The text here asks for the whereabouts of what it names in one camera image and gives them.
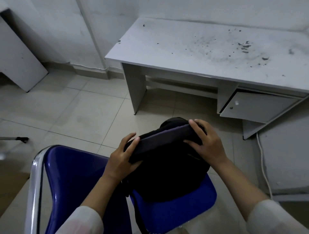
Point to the person's right hand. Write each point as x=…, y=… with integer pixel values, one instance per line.
x=210, y=147

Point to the person's left hand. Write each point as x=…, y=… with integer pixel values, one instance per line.
x=118, y=164

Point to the person's right thumb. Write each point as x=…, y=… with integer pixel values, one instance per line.
x=192, y=143

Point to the person's left middle finger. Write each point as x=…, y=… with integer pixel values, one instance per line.
x=132, y=142

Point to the person's right middle finger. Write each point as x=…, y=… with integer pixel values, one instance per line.
x=202, y=125

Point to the person's left thumb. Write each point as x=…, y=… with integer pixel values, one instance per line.
x=135, y=165

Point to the black backpack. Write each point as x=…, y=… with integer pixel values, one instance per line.
x=169, y=166

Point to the person's right forearm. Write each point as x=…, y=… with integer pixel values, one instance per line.
x=256, y=200

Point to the person's left forearm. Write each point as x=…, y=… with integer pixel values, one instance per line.
x=79, y=207

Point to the blue plastic chair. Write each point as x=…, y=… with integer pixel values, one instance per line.
x=101, y=192

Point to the white cabinet door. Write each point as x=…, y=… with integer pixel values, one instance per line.
x=256, y=106

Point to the white desk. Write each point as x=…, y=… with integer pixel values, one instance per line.
x=207, y=67

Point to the metal stand leg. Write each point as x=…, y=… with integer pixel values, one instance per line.
x=14, y=139

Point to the white board panel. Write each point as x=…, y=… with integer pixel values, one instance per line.
x=19, y=55

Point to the white wall pipe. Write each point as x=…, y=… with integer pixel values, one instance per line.
x=94, y=36

